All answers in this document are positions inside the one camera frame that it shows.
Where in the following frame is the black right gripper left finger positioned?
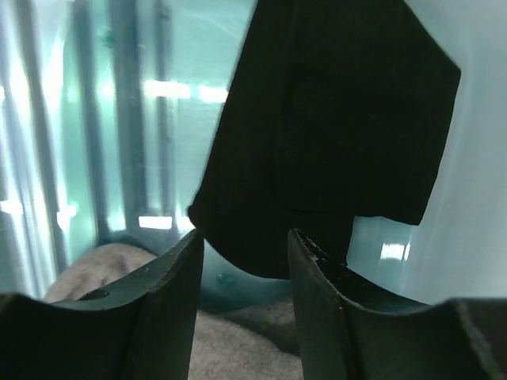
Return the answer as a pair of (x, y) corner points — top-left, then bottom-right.
(1, 231), (204, 379)

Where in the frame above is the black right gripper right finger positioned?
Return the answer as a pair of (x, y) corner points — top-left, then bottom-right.
(288, 230), (506, 379)

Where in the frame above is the grey sock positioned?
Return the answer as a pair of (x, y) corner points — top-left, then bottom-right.
(44, 243), (303, 380)

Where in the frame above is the teal transparent plastic tub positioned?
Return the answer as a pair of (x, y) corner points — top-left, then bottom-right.
(1, 1), (506, 313)

